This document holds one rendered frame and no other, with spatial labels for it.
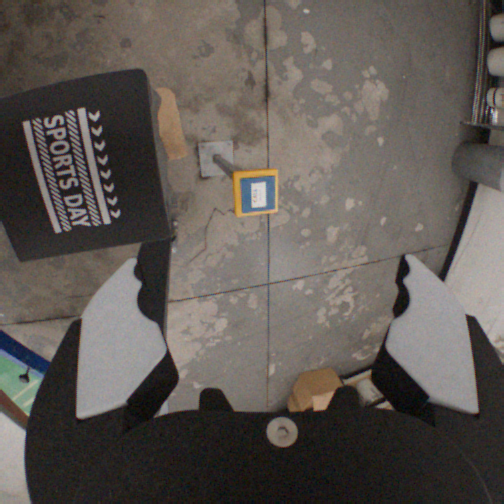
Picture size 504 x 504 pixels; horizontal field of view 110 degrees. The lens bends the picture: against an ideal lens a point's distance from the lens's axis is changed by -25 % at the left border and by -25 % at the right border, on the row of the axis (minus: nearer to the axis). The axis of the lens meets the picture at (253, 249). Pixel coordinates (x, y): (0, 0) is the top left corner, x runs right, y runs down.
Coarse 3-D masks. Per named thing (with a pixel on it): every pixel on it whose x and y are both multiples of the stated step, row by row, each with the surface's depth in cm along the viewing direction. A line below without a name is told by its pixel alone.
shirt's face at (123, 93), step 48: (48, 96) 41; (96, 96) 45; (144, 96) 48; (0, 144) 42; (144, 144) 53; (0, 192) 46; (144, 192) 59; (48, 240) 56; (96, 240) 60; (144, 240) 64
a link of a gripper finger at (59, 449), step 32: (64, 352) 6; (64, 384) 5; (32, 416) 4; (64, 416) 4; (128, 416) 5; (32, 448) 3; (64, 448) 4; (96, 448) 4; (32, 480) 3; (64, 480) 3
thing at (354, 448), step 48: (144, 432) 4; (192, 432) 4; (240, 432) 4; (288, 432) 4; (336, 432) 4; (384, 432) 4; (432, 432) 3; (96, 480) 3; (144, 480) 3; (192, 480) 3; (240, 480) 3; (288, 480) 3; (336, 480) 3; (384, 480) 3; (432, 480) 3; (480, 480) 2
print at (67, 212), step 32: (32, 128) 43; (64, 128) 46; (96, 128) 48; (32, 160) 46; (64, 160) 49; (96, 160) 52; (64, 192) 52; (96, 192) 55; (64, 224) 56; (96, 224) 58
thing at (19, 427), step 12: (0, 408) 8; (0, 420) 8; (12, 420) 9; (0, 432) 8; (12, 432) 8; (24, 432) 9; (0, 444) 8; (12, 444) 8; (0, 456) 7; (12, 456) 8; (0, 468) 7; (12, 468) 8; (0, 480) 7; (12, 480) 8; (24, 480) 8; (12, 492) 7; (24, 492) 8
